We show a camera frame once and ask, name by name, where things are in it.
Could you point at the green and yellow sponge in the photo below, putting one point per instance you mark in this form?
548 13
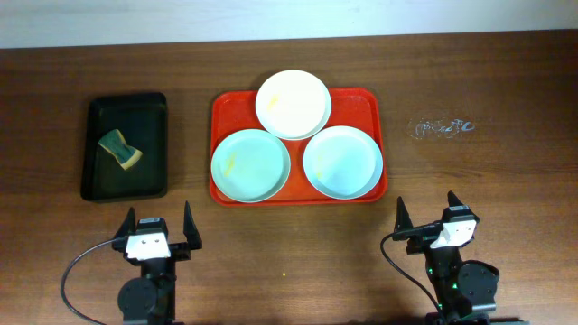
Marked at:
115 144

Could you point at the red plastic tray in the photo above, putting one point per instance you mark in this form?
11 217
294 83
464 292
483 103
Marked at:
235 110

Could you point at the white plate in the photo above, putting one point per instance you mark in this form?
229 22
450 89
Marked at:
293 105

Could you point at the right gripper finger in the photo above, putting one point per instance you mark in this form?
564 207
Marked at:
454 201
403 221

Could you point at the light green plate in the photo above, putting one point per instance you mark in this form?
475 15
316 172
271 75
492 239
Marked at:
250 166

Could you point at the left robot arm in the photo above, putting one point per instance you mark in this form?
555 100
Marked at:
150 298

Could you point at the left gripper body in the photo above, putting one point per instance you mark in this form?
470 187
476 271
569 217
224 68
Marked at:
179 246

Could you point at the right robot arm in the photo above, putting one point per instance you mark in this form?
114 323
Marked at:
464 291

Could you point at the black plastic tray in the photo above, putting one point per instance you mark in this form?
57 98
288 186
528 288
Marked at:
142 119

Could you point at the light blue plate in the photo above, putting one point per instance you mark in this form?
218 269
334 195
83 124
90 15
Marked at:
343 162

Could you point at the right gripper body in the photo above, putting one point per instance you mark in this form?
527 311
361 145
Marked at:
419 236

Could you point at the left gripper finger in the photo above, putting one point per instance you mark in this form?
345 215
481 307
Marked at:
127 228
190 230

